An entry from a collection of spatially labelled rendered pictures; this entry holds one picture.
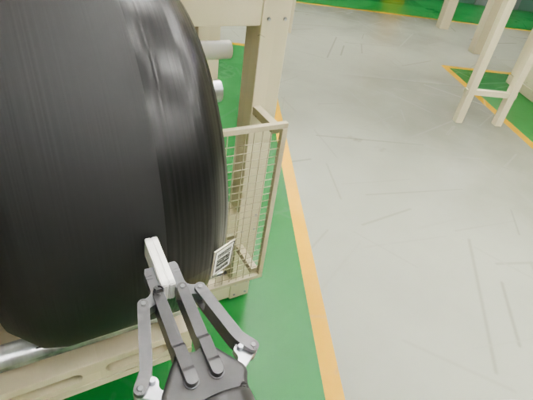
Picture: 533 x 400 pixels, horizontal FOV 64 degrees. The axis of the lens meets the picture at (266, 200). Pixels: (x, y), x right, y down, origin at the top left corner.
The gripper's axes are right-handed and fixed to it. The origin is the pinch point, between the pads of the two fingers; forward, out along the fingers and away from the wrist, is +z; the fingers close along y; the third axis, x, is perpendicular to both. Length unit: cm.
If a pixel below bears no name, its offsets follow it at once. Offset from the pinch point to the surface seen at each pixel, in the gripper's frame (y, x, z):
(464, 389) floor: -128, 122, -17
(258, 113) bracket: -56, 36, 73
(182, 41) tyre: -8.3, -17.4, 19.0
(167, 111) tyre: -4.2, -12.9, 11.6
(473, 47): -551, 166, 331
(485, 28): -552, 139, 331
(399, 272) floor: -148, 131, 45
